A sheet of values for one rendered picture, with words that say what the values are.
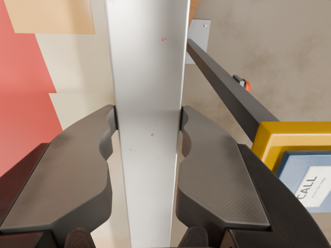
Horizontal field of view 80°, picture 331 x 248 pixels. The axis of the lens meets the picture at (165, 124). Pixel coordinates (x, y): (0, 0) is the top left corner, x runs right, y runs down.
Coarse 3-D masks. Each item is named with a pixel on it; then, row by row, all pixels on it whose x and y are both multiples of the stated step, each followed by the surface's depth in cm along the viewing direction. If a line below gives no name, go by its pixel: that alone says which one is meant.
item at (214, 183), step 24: (192, 120) 10; (192, 144) 9; (216, 144) 9; (192, 168) 7; (216, 168) 7; (240, 168) 7; (192, 192) 6; (216, 192) 6; (240, 192) 7; (192, 216) 7; (216, 216) 6; (240, 216) 6; (264, 216) 6; (216, 240) 6
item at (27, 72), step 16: (0, 0) 11; (0, 16) 12; (0, 32) 12; (0, 48) 13; (16, 48) 13; (32, 48) 13; (0, 64) 13; (16, 64) 13; (32, 64) 13; (0, 80) 14; (16, 80) 14; (32, 80) 14; (48, 80) 14
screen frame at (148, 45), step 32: (128, 0) 9; (160, 0) 9; (128, 32) 9; (160, 32) 9; (128, 64) 10; (160, 64) 10; (128, 96) 11; (160, 96) 11; (128, 128) 12; (160, 128) 12; (128, 160) 13; (160, 160) 13; (128, 192) 15; (160, 192) 15; (128, 224) 17; (160, 224) 17
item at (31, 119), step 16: (0, 96) 14; (16, 96) 14; (32, 96) 14; (48, 96) 14; (0, 112) 15; (16, 112) 15; (32, 112) 15; (48, 112) 15; (0, 128) 16; (16, 128) 16; (32, 128) 16; (48, 128) 16; (0, 144) 16; (16, 144) 16; (32, 144) 17; (0, 160) 17; (16, 160) 17; (0, 176) 18
